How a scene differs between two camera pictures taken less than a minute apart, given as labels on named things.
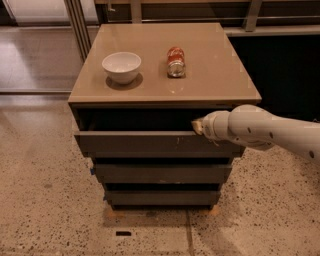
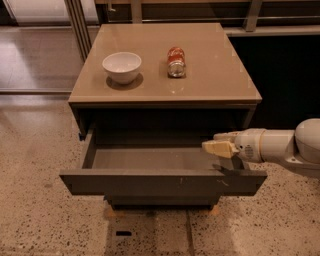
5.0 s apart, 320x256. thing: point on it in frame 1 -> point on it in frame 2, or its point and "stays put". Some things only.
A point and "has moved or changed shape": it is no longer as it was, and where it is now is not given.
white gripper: x=209 y=126 -> x=248 y=145
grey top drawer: x=151 y=144 has moved or changed shape
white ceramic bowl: x=122 y=67 stays put
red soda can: x=176 y=67 stays put
